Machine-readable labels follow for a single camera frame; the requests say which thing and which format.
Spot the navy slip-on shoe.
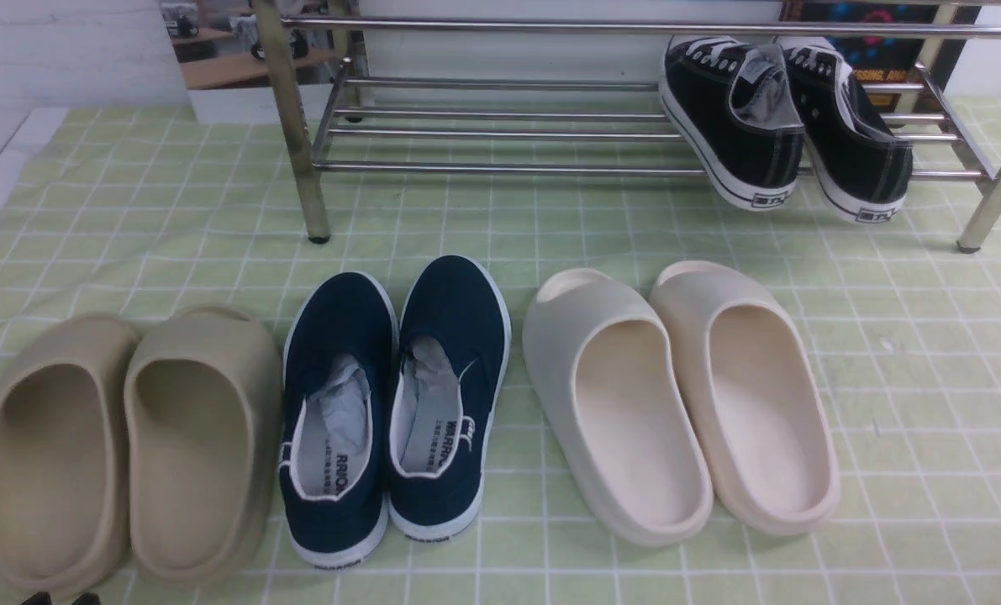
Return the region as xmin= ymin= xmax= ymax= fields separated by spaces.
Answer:
xmin=385 ymin=255 xmax=512 ymax=543
xmin=277 ymin=271 xmax=398 ymax=570

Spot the metal shoe rack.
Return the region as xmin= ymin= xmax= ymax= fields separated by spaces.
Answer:
xmin=255 ymin=1 xmax=1001 ymax=245

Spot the left cream foam slide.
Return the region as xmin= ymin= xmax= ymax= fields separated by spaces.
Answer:
xmin=522 ymin=268 xmax=713 ymax=548

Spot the cream foam slide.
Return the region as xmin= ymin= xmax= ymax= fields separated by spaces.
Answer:
xmin=522 ymin=268 xmax=713 ymax=548
xmin=649 ymin=260 xmax=840 ymax=536

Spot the right cream foam slide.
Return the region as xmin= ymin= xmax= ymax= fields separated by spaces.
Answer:
xmin=649 ymin=260 xmax=840 ymax=536

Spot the left black canvas sneaker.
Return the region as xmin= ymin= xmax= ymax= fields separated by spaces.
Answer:
xmin=658 ymin=35 xmax=804 ymax=212

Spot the black canvas sneaker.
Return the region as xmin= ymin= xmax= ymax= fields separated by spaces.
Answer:
xmin=774 ymin=37 xmax=914 ymax=224
xmin=658 ymin=35 xmax=804 ymax=212

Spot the right tan foam slide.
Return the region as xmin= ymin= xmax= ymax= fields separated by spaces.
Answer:
xmin=124 ymin=305 xmax=282 ymax=588

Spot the tan foam slide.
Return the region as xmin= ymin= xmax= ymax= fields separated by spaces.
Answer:
xmin=124 ymin=305 xmax=282 ymax=588
xmin=0 ymin=313 xmax=139 ymax=598

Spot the right black canvas sneaker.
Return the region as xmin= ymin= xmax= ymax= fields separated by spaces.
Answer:
xmin=774 ymin=37 xmax=914 ymax=224

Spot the green checkered floor mat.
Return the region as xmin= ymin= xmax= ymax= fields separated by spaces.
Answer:
xmin=0 ymin=108 xmax=1001 ymax=604

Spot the dark framed poster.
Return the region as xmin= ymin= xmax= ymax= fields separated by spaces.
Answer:
xmin=780 ymin=1 xmax=979 ymax=88

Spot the left tan foam slide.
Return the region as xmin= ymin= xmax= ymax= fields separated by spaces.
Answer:
xmin=0 ymin=313 xmax=139 ymax=598

